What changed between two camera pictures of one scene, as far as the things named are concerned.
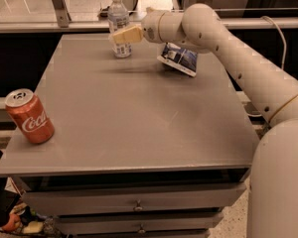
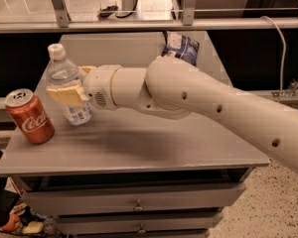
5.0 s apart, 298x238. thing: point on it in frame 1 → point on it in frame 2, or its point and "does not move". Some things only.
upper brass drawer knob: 138,207 does not move
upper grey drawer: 120,197 does not move
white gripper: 150,28 → 97,85
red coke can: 29,116 does not move
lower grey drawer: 138,225 does not move
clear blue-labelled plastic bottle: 118,17 → 62,72
